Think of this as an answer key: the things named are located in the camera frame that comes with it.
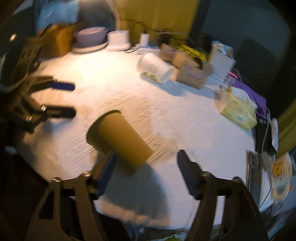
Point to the white desk lamp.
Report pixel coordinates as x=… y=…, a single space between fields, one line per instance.
x=118 y=40

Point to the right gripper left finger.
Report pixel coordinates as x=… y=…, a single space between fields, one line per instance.
x=66 y=210

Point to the yellow plastic bag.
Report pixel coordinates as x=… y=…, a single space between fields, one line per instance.
x=192 y=52

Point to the black box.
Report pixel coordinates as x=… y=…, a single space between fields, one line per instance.
x=263 y=137

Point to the left floral brown paper cup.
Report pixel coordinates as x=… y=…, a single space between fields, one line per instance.
x=167 y=53

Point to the plain brown paper cup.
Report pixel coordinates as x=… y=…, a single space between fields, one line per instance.
x=111 y=132

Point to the white phone charger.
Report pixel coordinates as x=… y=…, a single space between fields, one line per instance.
x=144 y=40

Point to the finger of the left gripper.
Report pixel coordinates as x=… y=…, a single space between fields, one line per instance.
x=57 y=111
x=62 y=85

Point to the front floral brown paper cup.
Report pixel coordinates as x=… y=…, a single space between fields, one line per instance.
x=191 y=75

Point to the floral brown paper cup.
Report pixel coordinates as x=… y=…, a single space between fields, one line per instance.
x=167 y=53
x=191 y=75

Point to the white printed paper cup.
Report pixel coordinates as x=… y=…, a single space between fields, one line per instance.
x=154 y=68

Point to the white power strip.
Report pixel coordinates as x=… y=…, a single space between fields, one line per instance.
x=142 y=50

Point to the back brown paper cup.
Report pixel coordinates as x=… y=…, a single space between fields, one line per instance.
x=205 y=66

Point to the white perforated plastic basket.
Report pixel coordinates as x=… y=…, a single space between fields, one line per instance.
x=221 y=57

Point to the brown cardboard box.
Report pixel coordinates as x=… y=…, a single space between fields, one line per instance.
x=57 y=40

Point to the yellow curtain left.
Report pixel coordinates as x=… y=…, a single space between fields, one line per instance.
x=157 y=16

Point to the yellow green tissue pack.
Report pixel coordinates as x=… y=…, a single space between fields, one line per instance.
x=235 y=104

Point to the pink small box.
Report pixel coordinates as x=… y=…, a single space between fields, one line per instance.
x=231 y=79

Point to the purple cloth bag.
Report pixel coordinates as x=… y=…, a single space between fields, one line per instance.
x=259 y=100

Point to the white tube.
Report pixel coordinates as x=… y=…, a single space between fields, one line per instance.
x=274 y=134

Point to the smartphone in clear case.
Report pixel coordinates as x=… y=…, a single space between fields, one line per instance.
x=254 y=176

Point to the white bear mug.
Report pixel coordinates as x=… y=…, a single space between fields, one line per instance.
x=281 y=176

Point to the purple bowl stack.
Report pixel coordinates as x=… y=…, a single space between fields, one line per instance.
x=90 y=40

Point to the white tablecloth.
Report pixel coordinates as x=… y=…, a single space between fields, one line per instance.
x=168 y=117

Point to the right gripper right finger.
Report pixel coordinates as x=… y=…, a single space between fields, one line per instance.
x=241 y=218

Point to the plain kraft lying cup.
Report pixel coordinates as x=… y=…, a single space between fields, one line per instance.
x=179 y=58

